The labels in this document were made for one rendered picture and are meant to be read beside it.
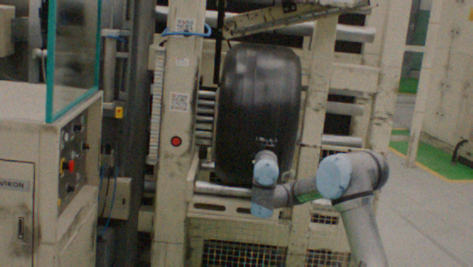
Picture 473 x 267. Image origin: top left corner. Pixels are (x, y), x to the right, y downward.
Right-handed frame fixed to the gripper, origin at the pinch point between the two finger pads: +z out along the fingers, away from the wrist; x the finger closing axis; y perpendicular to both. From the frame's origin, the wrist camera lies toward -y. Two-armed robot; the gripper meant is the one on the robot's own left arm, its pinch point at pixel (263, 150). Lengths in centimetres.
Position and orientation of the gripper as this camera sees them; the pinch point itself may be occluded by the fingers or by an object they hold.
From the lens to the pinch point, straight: 228.6
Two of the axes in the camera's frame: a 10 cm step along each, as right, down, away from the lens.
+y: 0.9, -9.7, -2.4
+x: -9.9, -1.0, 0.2
